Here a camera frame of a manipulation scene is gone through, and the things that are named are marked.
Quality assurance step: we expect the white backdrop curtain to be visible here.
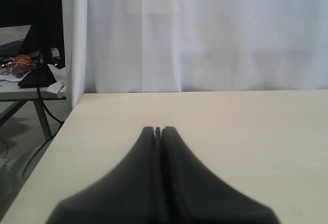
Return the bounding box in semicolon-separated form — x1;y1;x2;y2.
63;0;327;106

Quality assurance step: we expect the orange ball on table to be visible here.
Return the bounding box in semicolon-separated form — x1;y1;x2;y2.
13;54;34;68

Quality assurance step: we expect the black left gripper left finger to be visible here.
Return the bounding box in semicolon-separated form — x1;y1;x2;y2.
47;127;160;223

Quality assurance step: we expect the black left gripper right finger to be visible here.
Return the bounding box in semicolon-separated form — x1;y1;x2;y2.
160;127;280;223

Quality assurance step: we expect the white crumpled paper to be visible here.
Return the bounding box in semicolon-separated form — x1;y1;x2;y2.
47;64;67;98

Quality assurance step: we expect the black hanging cable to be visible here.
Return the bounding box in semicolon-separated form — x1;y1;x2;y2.
35;0;65;126

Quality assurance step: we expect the grey side table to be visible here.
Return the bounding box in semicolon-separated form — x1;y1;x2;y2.
1;85;51;140

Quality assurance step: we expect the black bag on table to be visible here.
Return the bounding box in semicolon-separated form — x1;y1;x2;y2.
18;66;55;88

